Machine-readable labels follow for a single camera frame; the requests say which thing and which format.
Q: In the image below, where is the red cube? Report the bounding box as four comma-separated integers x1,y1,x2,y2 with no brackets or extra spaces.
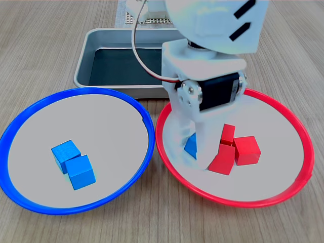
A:
219,124,236,147
208,143,236,176
232,136,261,167

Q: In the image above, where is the blue cube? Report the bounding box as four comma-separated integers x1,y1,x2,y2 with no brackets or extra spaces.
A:
184,133,198,160
51,140,82,175
65,154,97,191

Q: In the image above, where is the red-rimmed white plate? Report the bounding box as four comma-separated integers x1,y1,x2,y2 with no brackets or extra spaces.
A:
155,88,315,210

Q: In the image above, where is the black mat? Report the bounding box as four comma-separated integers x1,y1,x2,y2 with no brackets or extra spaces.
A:
89,48,164,86

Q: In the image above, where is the steel tray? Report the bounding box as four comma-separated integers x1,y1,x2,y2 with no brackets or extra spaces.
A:
73,27,187,99

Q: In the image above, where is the blue-rimmed white plate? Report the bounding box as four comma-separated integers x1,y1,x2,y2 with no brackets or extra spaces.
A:
0,87,155,216

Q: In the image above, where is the red and white cable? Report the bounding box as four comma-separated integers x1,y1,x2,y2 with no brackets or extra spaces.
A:
131,0,179,83

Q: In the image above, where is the pale perforated base plate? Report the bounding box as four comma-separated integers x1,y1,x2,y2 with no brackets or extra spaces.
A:
125,10,173,25

